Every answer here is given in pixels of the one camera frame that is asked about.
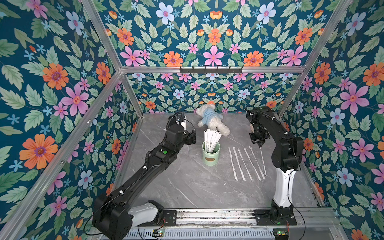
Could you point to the black wall hook rail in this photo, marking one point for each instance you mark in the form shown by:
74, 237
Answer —
210, 70

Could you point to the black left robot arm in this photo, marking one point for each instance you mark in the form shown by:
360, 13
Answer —
114, 214

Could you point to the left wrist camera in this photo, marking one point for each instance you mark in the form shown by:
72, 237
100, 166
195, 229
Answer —
181, 120

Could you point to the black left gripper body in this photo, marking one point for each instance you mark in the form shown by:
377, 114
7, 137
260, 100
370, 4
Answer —
186, 139

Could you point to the white teddy bear blue shirt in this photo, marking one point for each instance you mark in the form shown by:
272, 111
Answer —
212, 119

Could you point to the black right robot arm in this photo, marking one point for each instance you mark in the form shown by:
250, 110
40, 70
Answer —
286, 158

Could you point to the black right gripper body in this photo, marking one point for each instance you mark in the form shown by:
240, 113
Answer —
259, 138

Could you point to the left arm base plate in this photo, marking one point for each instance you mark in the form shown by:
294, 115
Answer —
167, 218

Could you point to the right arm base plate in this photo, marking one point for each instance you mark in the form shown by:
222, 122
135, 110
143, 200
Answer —
274, 217

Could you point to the green metal straw cup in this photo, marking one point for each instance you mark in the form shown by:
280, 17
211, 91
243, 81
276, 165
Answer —
211, 159

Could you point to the bundle of wrapped straws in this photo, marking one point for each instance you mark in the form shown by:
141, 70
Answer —
211, 139

